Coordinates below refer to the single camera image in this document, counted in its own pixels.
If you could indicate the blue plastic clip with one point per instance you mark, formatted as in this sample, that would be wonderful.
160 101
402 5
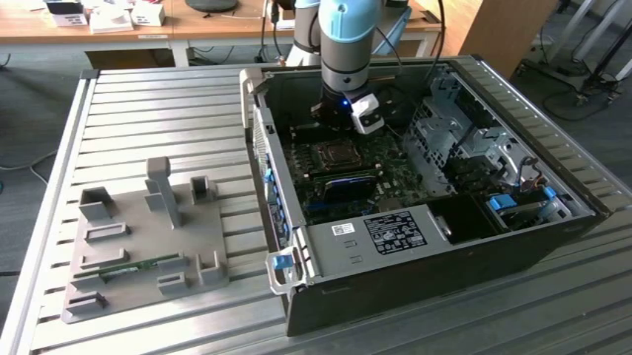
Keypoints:
549 194

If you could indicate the dark round object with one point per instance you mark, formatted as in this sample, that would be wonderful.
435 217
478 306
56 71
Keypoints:
212 4

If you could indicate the metal locking lever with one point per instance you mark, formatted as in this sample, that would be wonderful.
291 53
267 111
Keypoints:
342 166

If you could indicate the green motherboard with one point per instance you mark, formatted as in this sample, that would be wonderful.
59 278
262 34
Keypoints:
394 174

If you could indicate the black PC case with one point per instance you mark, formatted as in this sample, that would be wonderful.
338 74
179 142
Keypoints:
419 292

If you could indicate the black device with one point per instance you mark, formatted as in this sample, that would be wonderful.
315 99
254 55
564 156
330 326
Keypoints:
64 7

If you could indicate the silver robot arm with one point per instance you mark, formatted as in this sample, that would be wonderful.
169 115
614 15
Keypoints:
344 66

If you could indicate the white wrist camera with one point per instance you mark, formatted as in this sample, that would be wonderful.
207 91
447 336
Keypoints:
367 116

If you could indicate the grey parts rack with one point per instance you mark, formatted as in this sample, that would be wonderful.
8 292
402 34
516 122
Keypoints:
148 236

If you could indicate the green RAM stick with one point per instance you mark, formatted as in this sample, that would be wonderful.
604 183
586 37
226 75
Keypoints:
132 267

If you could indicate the wooden desk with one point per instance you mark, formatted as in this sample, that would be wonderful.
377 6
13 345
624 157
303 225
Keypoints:
231 27
29 26

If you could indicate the wooden cabinet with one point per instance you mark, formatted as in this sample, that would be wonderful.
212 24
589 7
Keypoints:
513 33

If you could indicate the blue latch clip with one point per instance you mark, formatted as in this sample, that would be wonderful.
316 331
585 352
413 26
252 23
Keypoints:
280 262

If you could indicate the white round-topped box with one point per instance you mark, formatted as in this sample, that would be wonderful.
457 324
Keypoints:
111 22

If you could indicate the brown box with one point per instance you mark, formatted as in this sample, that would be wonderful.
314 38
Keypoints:
123 59

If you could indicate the finned chipset heatsink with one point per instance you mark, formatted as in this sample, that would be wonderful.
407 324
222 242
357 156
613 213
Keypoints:
391 206

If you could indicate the black expansion card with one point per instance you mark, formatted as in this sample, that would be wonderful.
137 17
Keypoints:
347 190

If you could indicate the white box black print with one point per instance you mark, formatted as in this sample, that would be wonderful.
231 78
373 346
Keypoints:
68 20

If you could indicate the CPU socket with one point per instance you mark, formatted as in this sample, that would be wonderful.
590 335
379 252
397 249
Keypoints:
318 149

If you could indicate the blue disk carrier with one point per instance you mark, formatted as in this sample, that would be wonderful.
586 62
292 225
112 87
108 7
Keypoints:
501 203

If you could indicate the black RAM slot bank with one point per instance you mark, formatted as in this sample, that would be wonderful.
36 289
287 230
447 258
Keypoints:
306 136
344 174

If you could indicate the metal drive cage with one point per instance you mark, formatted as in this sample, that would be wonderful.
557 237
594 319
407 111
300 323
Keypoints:
434 137

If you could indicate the white labelled box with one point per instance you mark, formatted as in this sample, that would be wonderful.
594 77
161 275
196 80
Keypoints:
148 15

